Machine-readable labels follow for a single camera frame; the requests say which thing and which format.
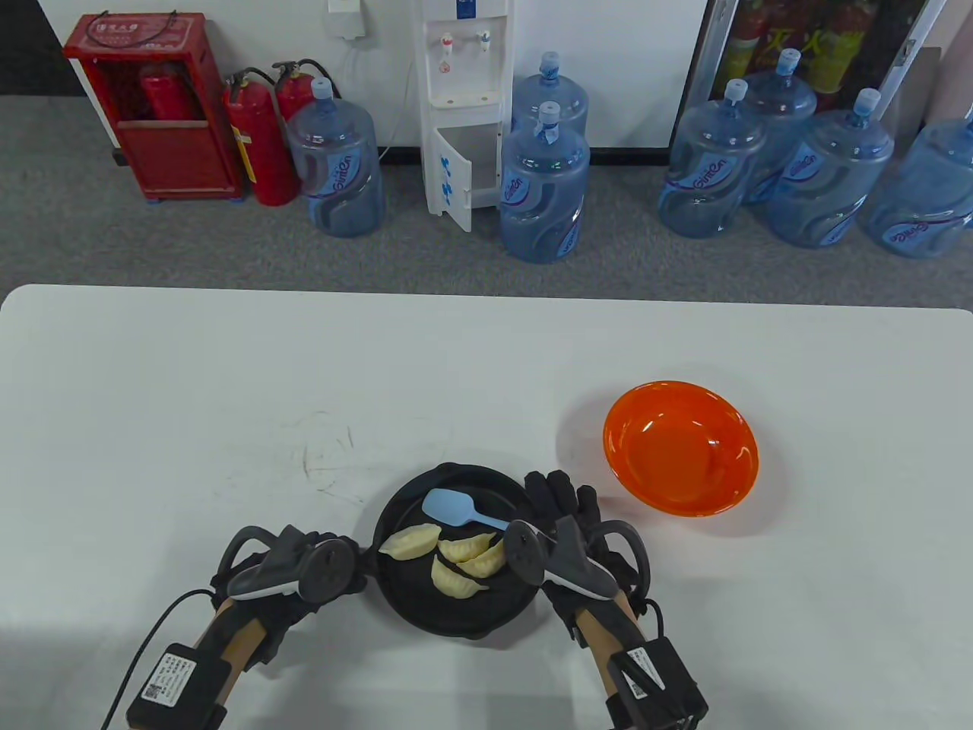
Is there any person's left hand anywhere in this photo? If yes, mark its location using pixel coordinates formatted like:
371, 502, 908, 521
209, 532, 379, 674

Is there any person's right hand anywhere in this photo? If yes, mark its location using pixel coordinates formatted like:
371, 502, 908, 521
523, 470, 651, 647

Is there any pale yellow dumpling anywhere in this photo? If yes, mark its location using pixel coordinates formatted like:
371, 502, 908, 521
430, 555, 491, 598
378, 526, 440, 562
455, 536, 509, 579
437, 532, 499, 563

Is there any blue dessert shovel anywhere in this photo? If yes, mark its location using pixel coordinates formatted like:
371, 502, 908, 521
421, 489, 510, 533

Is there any orange plastic bowl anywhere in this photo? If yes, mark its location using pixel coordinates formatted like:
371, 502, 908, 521
603, 380, 760, 516

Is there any black frying pan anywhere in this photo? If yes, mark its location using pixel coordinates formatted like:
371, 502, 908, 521
363, 462, 548, 640

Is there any person's right forearm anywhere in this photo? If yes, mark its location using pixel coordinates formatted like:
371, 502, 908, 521
574, 589, 647, 693

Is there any person's left forearm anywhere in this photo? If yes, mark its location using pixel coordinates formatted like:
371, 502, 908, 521
194, 597, 267, 674

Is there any row of blue water jugs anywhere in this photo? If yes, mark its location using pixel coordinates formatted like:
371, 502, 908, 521
285, 47, 973, 265

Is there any white water dispenser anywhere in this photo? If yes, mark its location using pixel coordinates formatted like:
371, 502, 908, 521
420, 0, 516, 233

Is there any red fire extinguisher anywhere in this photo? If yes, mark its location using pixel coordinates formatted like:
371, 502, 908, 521
223, 67, 299, 208
272, 59, 343, 126
138, 62, 191, 122

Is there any red fire extinguisher cabinet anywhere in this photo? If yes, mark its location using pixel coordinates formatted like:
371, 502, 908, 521
62, 11, 248, 202

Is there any fire safety poster board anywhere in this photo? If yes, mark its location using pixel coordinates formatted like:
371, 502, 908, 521
669, 0, 951, 149

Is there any white wall adapter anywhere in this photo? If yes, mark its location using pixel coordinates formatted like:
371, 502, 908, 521
327, 0, 367, 39

